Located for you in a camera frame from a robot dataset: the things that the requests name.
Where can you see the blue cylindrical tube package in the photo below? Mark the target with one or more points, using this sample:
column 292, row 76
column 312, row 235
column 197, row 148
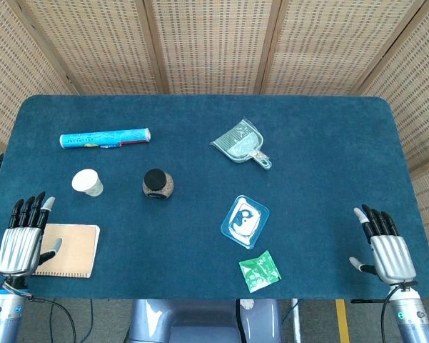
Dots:
column 105, row 138

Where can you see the jar with black lid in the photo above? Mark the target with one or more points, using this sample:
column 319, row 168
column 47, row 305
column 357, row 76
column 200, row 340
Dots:
column 158, row 184

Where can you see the tan spiral notebook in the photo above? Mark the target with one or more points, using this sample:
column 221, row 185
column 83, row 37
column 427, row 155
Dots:
column 71, row 250

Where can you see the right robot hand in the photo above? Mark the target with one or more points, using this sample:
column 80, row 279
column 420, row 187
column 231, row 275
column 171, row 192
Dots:
column 392, row 252

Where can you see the blue plastic card case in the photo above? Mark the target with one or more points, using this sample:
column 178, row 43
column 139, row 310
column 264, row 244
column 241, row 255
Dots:
column 245, row 221

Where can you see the green foil sachet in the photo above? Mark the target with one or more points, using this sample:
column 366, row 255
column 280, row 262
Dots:
column 260, row 271

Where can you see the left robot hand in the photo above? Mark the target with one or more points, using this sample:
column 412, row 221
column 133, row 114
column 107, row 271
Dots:
column 18, row 246

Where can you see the packaged mini dustpan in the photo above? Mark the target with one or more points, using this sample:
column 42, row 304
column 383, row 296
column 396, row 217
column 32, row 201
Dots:
column 241, row 144

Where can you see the blue felt table mat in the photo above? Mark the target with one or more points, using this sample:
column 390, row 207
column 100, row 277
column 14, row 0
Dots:
column 214, row 200

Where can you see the woven folding screen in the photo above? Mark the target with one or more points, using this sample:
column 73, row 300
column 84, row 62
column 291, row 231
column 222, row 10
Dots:
column 214, row 46

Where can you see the robot torso base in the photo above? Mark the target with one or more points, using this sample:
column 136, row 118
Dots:
column 203, row 321

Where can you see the white paper cup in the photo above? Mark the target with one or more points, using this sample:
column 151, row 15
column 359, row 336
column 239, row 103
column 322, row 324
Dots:
column 86, row 183

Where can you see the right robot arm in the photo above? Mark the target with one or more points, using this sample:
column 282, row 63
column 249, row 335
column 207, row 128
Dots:
column 412, row 316

